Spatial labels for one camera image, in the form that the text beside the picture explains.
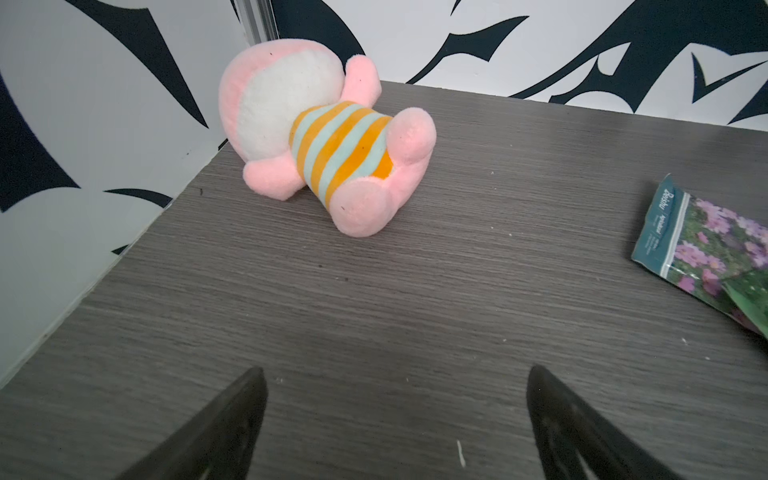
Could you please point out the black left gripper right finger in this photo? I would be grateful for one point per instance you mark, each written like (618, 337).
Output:
(570, 435)

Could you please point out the pink striped plush toy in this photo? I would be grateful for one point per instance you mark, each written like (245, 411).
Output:
(299, 118)

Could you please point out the pink flower seed packet teal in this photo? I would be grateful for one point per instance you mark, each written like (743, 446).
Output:
(708, 251)

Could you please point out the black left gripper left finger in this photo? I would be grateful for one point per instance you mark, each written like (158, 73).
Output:
(218, 442)

